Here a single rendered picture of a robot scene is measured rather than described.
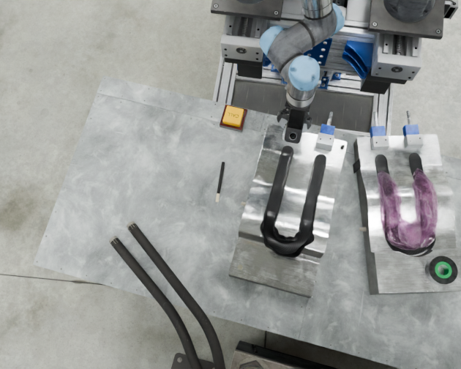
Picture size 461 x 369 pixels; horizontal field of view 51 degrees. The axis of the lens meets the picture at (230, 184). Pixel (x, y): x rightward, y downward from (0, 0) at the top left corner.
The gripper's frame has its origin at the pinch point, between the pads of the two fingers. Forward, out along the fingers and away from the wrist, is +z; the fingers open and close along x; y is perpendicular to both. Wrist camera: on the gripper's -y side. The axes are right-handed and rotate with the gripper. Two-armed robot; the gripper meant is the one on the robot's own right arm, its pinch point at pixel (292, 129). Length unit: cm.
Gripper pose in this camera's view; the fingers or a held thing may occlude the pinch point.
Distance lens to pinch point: 153.9
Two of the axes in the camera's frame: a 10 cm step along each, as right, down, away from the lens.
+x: -9.6, -2.4, 1.1
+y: 2.6, -9.3, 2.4
